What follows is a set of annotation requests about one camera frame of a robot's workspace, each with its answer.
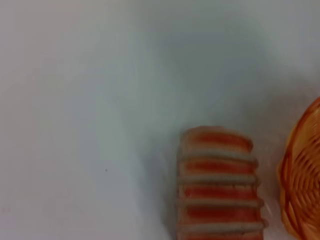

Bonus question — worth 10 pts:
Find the orange striped sliced bread loaf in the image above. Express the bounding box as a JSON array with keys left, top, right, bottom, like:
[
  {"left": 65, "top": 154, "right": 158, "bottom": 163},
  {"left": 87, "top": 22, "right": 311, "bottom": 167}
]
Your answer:
[{"left": 174, "top": 125, "right": 270, "bottom": 240}]

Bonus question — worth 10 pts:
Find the orange wire basket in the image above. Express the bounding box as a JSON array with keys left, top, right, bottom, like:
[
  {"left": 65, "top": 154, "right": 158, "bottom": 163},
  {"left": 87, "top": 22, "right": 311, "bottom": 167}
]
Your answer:
[{"left": 276, "top": 96, "right": 320, "bottom": 237}]

